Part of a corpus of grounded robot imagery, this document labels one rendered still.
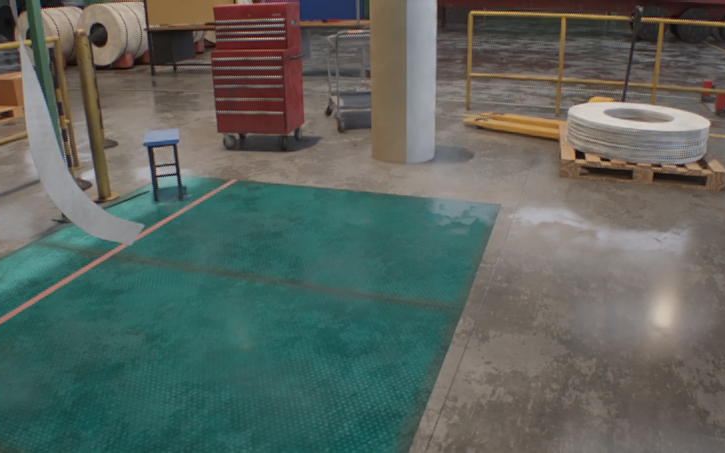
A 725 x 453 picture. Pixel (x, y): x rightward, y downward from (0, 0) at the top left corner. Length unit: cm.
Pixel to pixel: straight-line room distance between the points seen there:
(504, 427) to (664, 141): 308
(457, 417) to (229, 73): 390
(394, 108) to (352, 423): 311
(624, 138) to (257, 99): 294
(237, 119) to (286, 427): 367
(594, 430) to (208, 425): 126
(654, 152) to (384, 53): 212
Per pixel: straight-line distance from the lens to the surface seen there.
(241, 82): 526
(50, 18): 1414
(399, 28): 462
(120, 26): 1264
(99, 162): 440
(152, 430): 212
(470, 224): 358
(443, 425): 204
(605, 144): 472
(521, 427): 207
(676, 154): 477
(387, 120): 474
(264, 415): 210
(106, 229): 99
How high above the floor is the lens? 132
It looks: 22 degrees down
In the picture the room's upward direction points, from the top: 1 degrees counter-clockwise
